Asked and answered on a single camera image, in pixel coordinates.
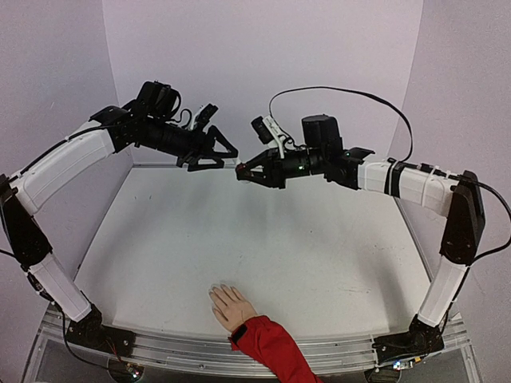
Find mannequin hand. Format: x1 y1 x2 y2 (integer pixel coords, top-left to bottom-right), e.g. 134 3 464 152
208 284 258 333

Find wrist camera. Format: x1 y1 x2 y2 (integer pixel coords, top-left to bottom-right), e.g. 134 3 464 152
186 104 219 131
251 116 287 159

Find black camera cable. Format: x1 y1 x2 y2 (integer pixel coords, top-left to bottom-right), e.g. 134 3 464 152
269 87 511 260

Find red jacket sleeve forearm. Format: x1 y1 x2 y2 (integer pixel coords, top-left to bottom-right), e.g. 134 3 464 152
229 315 322 383

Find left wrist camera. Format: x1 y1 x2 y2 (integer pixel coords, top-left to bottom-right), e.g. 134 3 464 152
186 104 219 131

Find circuit board with leds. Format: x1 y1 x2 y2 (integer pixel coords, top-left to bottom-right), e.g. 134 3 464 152
107 359 145 383

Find aluminium front rail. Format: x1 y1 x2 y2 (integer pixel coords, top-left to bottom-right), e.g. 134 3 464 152
42 307 469 382

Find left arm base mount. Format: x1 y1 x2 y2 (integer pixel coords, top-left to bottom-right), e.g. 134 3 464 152
65 304 136 357

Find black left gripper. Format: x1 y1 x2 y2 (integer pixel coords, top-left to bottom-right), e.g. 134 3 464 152
145 116 242 172

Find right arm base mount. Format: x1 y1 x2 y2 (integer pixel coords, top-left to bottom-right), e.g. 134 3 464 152
372 314 444 365

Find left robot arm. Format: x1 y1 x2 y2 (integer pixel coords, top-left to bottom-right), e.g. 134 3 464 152
1 81 239 349

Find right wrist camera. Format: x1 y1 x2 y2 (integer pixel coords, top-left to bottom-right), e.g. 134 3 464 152
251 116 287 159

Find red nail polish bottle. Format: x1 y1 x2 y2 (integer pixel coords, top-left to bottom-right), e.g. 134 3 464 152
236 163 249 181

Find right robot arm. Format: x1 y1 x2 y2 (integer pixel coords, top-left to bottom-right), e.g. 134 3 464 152
236 114 485 328

